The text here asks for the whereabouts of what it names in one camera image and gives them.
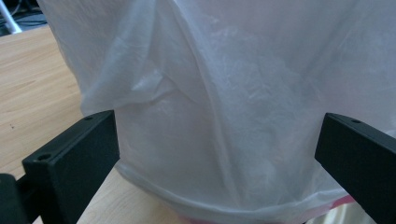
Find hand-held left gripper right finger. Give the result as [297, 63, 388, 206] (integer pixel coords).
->
[314, 112, 396, 224]

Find white plastic bag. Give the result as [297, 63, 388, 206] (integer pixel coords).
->
[36, 0, 396, 224]

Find white metal stand leg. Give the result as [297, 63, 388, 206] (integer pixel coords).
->
[0, 0, 23, 35]

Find dark cables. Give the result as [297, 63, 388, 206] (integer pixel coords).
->
[0, 0, 49, 37]

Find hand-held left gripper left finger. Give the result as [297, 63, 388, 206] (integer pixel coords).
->
[21, 109, 120, 224]

